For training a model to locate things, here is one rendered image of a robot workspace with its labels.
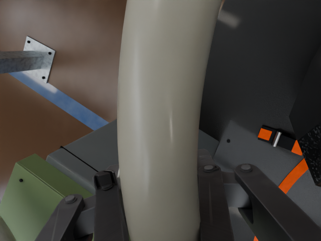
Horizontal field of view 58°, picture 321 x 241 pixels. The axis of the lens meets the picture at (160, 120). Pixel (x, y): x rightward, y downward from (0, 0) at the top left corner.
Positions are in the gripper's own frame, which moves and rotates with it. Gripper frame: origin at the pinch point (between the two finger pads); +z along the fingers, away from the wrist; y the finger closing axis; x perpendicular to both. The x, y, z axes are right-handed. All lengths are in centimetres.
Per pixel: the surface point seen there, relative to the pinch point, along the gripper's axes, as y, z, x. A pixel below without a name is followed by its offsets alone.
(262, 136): 45, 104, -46
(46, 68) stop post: -58, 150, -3
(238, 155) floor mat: 34, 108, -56
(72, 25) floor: -37, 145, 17
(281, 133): 52, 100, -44
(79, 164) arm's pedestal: -23, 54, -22
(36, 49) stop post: -62, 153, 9
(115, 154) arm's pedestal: -15, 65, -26
